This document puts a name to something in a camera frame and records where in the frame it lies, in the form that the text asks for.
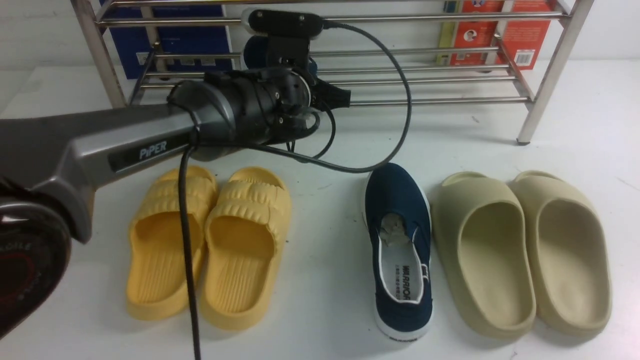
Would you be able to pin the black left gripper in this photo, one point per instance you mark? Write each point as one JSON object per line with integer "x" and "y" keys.
{"x": 272, "y": 105}

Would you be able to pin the navy canvas sneaker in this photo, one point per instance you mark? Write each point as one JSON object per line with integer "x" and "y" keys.
{"x": 397, "y": 218}
{"x": 271, "y": 51}

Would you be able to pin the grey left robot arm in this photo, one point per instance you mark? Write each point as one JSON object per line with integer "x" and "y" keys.
{"x": 52, "y": 166}

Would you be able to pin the steel shoe rack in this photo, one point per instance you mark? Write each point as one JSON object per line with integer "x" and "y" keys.
{"x": 136, "y": 13}

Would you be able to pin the yellow ribbed slide right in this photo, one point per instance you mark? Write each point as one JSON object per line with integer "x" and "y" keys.
{"x": 246, "y": 233}

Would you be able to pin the yellow ribbed slide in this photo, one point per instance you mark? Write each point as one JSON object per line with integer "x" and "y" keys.
{"x": 156, "y": 288}
{"x": 246, "y": 233}

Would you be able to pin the blue cardboard box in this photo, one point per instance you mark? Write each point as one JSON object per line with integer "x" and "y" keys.
{"x": 133, "y": 44}

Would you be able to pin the yellow ribbed slide left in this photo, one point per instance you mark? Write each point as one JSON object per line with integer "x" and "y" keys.
{"x": 156, "y": 288}

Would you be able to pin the beige foam slide left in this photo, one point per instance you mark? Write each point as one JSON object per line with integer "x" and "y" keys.
{"x": 479, "y": 231}

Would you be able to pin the beige foam slide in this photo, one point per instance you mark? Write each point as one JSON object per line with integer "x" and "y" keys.
{"x": 567, "y": 254}
{"x": 479, "y": 231}

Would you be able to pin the red cardboard box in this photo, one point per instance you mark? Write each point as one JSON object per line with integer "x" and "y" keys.
{"x": 522, "y": 39}

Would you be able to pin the beige foam slide right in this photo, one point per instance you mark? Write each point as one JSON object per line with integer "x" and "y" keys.
{"x": 567, "y": 254}

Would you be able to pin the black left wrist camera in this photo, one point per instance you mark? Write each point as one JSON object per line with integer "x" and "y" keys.
{"x": 266, "y": 22}

